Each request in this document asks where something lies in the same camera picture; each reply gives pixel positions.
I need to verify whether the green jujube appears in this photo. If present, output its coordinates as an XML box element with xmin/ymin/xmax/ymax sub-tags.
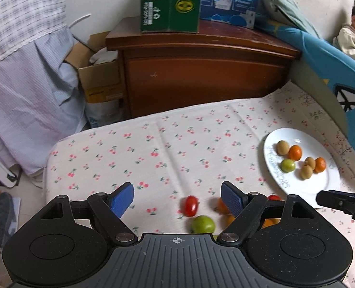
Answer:
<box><xmin>191</xmin><ymin>215</ymin><xmax>216</xmax><ymax>234</ymax></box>
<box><xmin>279</xmin><ymin>159</ymin><xmax>296</xmax><ymax>173</ymax></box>

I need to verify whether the cherry print tablecloth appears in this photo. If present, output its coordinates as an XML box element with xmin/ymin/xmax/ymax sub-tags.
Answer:
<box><xmin>44</xmin><ymin>79</ymin><xmax>355</xmax><ymax>285</ymax></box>

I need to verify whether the light blue striped cloth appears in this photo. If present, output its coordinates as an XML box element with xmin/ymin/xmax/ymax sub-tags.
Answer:
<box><xmin>0</xmin><ymin>25</ymin><xmax>88</xmax><ymax>176</ymax></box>

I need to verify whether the white black frame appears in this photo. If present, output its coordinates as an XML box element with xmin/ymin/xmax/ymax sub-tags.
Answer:
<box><xmin>0</xmin><ymin>144</ymin><xmax>23</xmax><ymax>188</ymax></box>

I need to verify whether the white wire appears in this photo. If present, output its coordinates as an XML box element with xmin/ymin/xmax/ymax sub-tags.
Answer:
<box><xmin>68</xmin><ymin>13</ymin><xmax>92</xmax><ymax>45</ymax></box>

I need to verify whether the white grey plaid cloth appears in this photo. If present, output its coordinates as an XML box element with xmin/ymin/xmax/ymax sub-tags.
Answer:
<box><xmin>0</xmin><ymin>0</ymin><xmax>68</xmax><ymax>72</ymax></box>

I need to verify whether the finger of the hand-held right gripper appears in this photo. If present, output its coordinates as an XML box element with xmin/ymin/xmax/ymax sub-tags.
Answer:
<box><xmin>317</xmin><ymin>190</ymin><xmax>355</xmax><ymax>223</ymax></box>

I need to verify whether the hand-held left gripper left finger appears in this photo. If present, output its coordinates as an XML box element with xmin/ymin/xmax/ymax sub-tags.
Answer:
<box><xmin>30</xmin><ymin>182</ymin><xmax>138</xmax><ymax>244</ymax></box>

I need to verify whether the grey-green pillow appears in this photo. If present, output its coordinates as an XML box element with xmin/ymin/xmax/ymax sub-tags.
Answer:
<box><xmin>257</xmin><ymin>0</ymin><xmax>320</xmax><ymax>38</ymax></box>

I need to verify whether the brown cardboard box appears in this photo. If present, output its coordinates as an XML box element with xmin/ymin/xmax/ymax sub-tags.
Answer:
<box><xmin>64</xmin><ymin>31</ymin><xmax>121</xmax><ymax>104</ymax></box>

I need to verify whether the white plate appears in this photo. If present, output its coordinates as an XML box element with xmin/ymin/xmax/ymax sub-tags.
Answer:
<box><xmin>263</xmin><ymin>128</ymin><xmax>342</xmax><ymax>209</ymax></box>

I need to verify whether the brown wooden nightstand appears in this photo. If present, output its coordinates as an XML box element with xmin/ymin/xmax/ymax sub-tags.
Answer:
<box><xmin>105</xmin><ymin>16</ymin><xmax>301</xmax><ymax>119</ymax></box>

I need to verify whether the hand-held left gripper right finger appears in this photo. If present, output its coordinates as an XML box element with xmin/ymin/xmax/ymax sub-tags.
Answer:
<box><xmin>219</xmin><ymin>181</ymin><xmax>325</xmax><ymax>245</ymax></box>

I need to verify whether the green carton box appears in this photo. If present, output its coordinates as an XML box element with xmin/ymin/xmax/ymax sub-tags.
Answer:
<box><xmin>140</xmin><ymin>0</ymin><xmax>203</xmax><ymax>33</ymax></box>

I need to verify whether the blue star print blanket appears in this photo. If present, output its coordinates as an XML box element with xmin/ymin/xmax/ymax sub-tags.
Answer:
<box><xmin>257</xmin><ymin>18</ymin><xmax>355</xmax><ymax>168</ymax></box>

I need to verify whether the olive grey cushion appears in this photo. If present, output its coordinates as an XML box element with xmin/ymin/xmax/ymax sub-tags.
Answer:
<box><xmin>288</xmin><ymin>60</ymin><xmax>349</xmax><ymax>138</ymax></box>

